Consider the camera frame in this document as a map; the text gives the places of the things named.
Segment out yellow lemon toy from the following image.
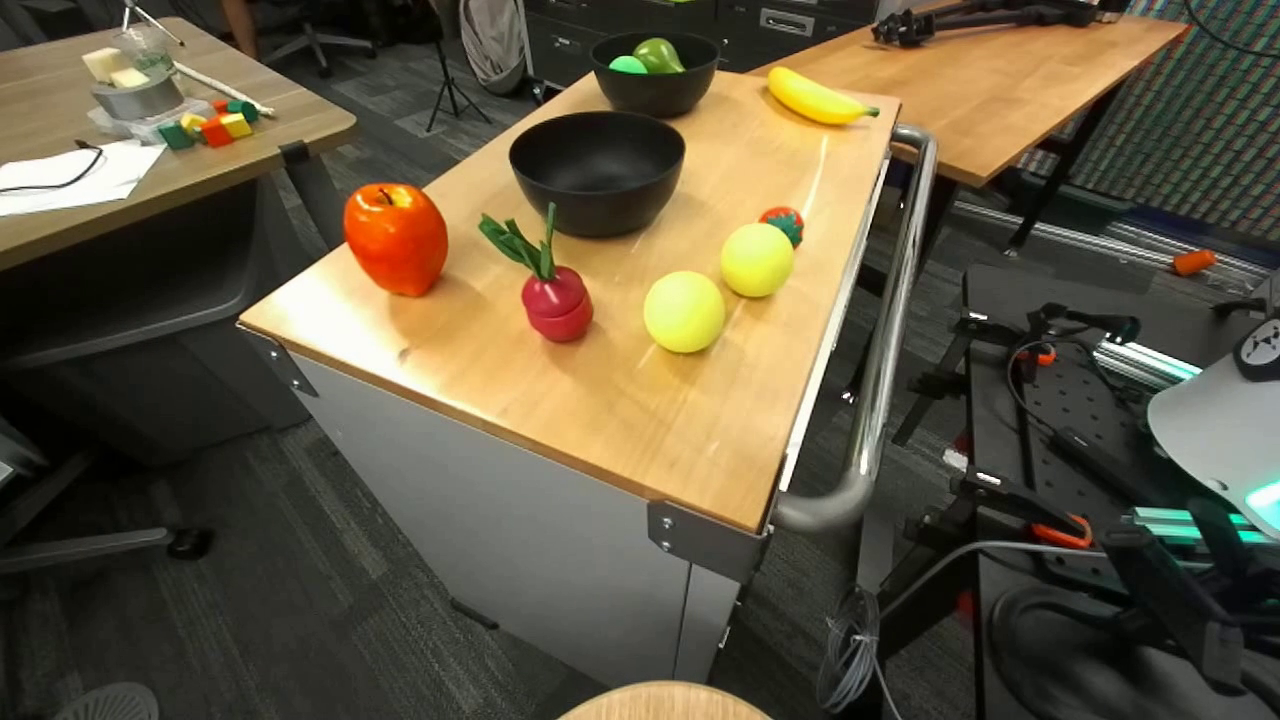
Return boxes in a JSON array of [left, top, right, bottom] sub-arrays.
[[717, 219, 800, 302], [639, 269, 732, 360]]

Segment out red radish toy green leaves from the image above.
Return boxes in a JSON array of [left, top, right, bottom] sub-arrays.
[[476, 194, 600, 346]]

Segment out black plastic bowl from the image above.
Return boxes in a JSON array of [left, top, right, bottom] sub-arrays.
[[507, 106, 690, 242], [589, 32, 726, 120]]

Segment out red strawberry toy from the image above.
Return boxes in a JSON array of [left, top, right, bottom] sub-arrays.
[[755, 202, 810, 251]]

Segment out orange bell pepper toy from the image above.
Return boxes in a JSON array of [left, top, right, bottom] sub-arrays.
[[339, 179, 452, 298]]

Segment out green bell pepper toy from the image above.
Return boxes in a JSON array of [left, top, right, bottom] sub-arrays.
[[632, 32, 690, 80]]

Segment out yellow banana toy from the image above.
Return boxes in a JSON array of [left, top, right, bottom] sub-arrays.
[[765, 65, 886, 131]]

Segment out white cart wooden top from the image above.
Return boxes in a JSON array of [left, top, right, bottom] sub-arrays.
[[235, 65, 939, 689]]

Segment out round wooden stool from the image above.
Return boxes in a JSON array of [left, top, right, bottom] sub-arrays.
[[557, 674, 781, 720]]

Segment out black standing tripod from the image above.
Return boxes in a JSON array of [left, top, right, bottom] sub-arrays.
[[420, 0, 499, 135]]

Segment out light wooden office desk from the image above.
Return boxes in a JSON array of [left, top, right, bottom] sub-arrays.
[[0, 13, 362, 466]]

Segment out orange-brown wooden desk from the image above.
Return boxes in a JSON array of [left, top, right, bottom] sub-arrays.
[[752, 9, 1191, 255]]

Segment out dark office chair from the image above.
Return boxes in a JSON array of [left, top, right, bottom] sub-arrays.
[[254, 0, 385, 80]]

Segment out colourful toy blocks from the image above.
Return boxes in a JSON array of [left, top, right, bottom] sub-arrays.
[[157, 91, 265, 153]]

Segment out black folded tripod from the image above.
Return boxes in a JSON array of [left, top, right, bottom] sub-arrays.
[[868, 0, 1104, 50]]

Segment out aluminium extrusion bar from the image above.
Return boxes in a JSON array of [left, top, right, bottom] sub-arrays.
[[1090, 330, 1207, 392]]

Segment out white thin stick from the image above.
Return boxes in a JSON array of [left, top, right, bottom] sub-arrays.
[[169, 54, 280, 120]]

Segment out small orange clamp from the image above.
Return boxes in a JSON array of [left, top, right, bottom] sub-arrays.
[[1167, 242, 1224, 283]]

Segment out clear plastic container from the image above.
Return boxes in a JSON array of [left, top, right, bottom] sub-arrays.
[[82, 19, 185, 129]]

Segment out gray office chair base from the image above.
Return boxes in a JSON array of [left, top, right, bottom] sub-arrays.
[[0, 411, 220, 581]]

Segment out striped acoustic panel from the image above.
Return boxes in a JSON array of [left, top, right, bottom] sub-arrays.
[[1069, 0, 1280, 251]]

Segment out white paper sheet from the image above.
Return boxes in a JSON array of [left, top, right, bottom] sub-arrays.
[[0, 135, 171, 219]]

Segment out metal cart handle bar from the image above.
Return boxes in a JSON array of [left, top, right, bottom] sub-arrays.
[[768, 125, 939, 538]]

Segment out gray cable bundle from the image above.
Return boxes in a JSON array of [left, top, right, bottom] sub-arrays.
[[814, 534, 1112, 720]]

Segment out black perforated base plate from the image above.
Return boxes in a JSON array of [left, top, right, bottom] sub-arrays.
[[962, 255, 1280, 720]]

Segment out gray metal floor rail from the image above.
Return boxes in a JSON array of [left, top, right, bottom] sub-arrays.
[[947, 194, 1273, 293]]

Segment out orange-handled clamp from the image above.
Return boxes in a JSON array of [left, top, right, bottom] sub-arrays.
[[1019, 507, 1101, 557]]

